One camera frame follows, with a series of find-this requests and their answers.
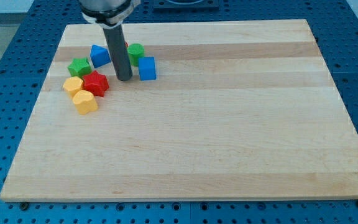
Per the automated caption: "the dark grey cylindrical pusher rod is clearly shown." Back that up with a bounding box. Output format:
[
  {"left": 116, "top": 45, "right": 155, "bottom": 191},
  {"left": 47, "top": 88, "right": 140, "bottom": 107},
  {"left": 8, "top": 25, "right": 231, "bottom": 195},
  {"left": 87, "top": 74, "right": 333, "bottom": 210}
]
[{"left": 103, "top": 24, "right": 132, "bottom": 82}]

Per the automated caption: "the green star block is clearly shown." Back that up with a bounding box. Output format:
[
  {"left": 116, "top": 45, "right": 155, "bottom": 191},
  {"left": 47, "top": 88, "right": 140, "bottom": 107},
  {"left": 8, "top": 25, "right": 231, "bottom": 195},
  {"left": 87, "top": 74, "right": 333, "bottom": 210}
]
[{"left": 68, "top": 57, "right": 93, "bottom": 78}]

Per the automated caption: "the red star block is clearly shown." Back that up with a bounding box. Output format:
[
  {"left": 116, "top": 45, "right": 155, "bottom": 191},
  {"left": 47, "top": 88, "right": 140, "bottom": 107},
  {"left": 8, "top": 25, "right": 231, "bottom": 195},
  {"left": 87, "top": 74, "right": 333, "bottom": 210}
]
[{"left": 83, "top": 70, "right": 109, "bottom": 97}]

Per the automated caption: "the green cylinder block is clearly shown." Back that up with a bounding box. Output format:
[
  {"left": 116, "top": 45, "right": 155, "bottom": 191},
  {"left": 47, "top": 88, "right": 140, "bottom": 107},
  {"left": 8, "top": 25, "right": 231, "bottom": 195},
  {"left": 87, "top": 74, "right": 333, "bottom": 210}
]
[{"left": 127, "top": 43, "right": 145, "bottom": 67}]

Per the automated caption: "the blue triangular block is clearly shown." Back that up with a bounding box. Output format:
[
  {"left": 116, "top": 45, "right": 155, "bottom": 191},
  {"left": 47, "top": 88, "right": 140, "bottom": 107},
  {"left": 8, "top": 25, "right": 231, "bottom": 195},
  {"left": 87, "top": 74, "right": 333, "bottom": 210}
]
[{"left": 90, "top": 45, "right": 111, "bottom": 68}]

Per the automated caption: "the blue cube block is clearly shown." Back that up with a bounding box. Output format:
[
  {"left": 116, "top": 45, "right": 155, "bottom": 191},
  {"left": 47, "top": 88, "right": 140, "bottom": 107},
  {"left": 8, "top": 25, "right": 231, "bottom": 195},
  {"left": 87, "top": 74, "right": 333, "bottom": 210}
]
[{"left": 138, "top": 57, "right": 157, "bottom": 81}]

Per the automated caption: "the yellow hexagon block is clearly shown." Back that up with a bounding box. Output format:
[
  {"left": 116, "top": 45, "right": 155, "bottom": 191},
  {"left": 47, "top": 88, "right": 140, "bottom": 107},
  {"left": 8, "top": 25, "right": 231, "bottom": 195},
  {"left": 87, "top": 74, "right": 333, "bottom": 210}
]
[{"left": 62, "top": 77, "right": 84, "bottom": 99}]

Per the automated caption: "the yellow heart block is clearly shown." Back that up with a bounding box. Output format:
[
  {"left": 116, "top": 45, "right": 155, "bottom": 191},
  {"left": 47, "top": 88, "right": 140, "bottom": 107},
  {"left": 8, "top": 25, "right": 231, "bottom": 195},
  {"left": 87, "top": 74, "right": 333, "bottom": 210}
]
[{"left": 72, "top": 90, "right": 99, "bottom": 115}]

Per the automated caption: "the light wooden board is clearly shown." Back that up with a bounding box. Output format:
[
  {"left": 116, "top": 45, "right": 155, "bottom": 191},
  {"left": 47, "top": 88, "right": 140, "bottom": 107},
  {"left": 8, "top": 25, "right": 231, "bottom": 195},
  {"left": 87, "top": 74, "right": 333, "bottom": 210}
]
[{"left": 0, "top": 19, "right": 358, "bottom": 202}]

